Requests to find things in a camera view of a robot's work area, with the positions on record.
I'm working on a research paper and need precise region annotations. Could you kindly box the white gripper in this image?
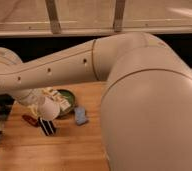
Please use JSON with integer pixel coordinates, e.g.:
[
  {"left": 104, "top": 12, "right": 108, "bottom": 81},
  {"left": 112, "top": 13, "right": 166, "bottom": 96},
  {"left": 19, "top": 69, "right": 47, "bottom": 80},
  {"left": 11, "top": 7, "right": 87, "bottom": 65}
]
[{"left": 12, "top": 89, "right": 45, "bottom": 117}]

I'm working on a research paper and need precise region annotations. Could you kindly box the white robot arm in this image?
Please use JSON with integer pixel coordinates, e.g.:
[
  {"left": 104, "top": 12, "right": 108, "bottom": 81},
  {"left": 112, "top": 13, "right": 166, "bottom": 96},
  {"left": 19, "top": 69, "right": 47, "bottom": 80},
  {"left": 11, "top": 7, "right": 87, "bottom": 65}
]
[{"left": 0, "top": 32, "right": 192, "bottom": 171}]

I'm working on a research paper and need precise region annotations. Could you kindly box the black striped eraser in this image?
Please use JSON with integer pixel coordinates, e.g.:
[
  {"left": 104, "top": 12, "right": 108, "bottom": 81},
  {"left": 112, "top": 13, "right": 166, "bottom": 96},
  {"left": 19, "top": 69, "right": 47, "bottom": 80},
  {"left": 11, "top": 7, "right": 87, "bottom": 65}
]
[{"left": 38, "top": 118, "right": 56, "bottom": 136}]

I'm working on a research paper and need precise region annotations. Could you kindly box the dark red small object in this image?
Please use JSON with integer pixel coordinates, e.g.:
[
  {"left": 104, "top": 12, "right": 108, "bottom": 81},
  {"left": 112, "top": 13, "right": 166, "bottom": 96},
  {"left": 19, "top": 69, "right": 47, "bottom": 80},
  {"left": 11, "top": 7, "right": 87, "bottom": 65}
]
[{"left": 22, "top": 115, "right": 39, "bottom": 127}]

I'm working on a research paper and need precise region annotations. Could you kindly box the white small bottle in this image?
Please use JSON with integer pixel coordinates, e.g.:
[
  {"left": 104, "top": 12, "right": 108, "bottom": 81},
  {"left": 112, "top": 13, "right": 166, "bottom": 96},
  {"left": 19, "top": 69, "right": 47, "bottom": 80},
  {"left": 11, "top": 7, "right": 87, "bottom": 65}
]
[{"left": 42, "top": 87, "right": 71, "bottom": 112}]

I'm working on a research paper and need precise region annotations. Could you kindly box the green round plate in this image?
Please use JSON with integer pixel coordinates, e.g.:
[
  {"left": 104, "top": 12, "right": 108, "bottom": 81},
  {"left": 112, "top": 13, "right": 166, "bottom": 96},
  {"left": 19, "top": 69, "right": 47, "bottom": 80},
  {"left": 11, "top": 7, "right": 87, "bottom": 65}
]
[{"left": 58, "top": 89, "right": 76, "bottom": 117}]

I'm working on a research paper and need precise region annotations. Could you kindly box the blue sponge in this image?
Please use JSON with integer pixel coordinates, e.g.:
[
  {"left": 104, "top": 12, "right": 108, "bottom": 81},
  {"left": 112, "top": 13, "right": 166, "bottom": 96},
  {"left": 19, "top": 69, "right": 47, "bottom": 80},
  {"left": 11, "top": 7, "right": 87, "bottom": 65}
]
[{"left": 74, "top": 106, "right": 88, "bottom": 125}]

